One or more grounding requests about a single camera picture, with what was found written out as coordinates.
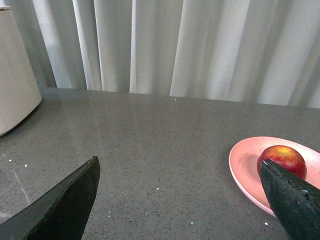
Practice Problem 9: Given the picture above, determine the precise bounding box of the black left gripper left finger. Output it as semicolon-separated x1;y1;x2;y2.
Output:
0;156;101;240

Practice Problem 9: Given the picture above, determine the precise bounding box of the white curtain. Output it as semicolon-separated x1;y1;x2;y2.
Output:
1;0;320;108

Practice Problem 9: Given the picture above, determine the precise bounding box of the pink plate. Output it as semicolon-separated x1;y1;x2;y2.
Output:
228;136;320;216

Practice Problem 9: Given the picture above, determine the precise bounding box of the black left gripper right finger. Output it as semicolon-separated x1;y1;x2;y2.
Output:
259;159;320;240

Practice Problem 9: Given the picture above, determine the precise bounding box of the white appliance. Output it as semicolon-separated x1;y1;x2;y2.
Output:
0;5;42;136

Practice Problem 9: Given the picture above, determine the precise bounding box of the red apple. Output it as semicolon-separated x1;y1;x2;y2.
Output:
256;145;307;180

